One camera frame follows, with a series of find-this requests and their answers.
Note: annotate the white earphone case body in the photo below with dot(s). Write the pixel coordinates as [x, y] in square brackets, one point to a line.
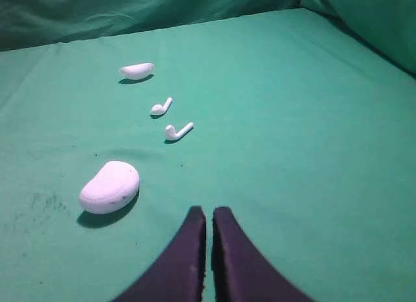
[113, 187]

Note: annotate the white earbud far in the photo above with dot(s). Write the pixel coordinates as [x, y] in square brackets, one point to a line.
[159, 109]

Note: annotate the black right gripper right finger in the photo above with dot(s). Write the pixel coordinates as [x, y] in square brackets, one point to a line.
[241, 272]

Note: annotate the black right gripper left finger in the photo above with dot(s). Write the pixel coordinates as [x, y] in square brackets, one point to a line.
[178, 272]

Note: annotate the white earbud near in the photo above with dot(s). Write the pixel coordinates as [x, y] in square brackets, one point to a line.
[172, 134]

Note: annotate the white earbud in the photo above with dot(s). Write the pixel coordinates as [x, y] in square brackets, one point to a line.
[159, 109]
[172, 134]

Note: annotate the green cloth backdrop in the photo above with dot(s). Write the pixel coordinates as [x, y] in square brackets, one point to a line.
[386, 25]

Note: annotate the white earphone case lid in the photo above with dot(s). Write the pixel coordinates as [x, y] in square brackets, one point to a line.
[137, 71]

